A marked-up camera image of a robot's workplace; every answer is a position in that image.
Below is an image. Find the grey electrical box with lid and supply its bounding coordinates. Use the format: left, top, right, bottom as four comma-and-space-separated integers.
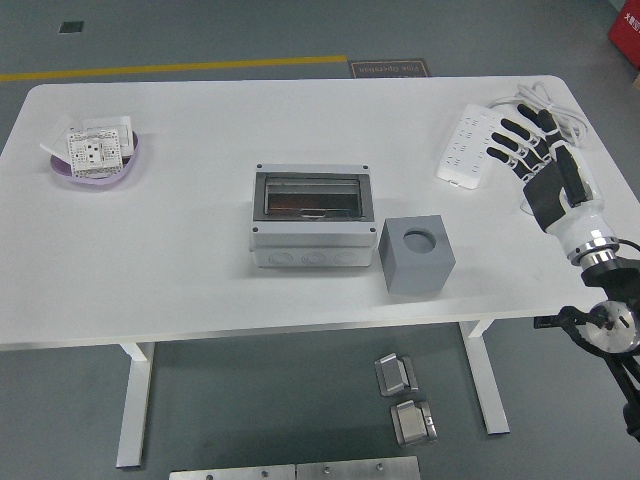
248, 163, 377, 269

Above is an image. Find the purple bowl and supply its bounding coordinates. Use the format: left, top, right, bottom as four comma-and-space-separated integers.
48, 130, 141, 187

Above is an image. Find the grey metal plate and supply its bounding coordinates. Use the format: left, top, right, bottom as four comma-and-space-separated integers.
168, 465, 297, 480
295, 455, 421, 480

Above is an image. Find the dark floor sign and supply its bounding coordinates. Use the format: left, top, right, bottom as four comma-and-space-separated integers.
348, 59, 431, 79

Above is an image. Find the yellow floor tape line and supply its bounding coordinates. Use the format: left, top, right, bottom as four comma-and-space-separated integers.
0, 54, 348, 83

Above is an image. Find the metal block on floor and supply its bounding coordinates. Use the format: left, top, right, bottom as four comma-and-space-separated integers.
373, 352, 419, 398
389, 399, 439, 446

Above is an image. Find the orange cylinder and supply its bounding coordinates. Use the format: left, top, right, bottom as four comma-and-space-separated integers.
268, 194, 306, 212

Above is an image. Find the white power strip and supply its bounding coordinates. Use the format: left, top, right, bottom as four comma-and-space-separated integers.
433, 102, 506, 191

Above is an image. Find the white printed socket panel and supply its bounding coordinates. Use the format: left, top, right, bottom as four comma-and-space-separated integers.
66, 128, 124, 179

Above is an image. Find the red box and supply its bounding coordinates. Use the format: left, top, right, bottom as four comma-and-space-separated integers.
607, 0, 640, 66

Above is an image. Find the white switch plate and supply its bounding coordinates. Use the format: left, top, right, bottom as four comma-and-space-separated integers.
81, 115, 135, 157

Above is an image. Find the grey cube with round hole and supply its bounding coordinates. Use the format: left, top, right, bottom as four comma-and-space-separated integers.
378, 214, 457, 295

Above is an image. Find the white power cord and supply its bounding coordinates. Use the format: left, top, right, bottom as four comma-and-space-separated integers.
487, 81, 589, 214

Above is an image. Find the white table leg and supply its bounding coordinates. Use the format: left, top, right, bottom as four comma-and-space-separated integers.
115, 342, 156, 469
459, 319, 511, 435

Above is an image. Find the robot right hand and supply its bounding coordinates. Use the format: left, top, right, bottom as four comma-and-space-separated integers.
484, 102, 617, 260

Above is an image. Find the white flat plastic piece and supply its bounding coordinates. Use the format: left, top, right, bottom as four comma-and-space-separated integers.
39, 122, 76, 159

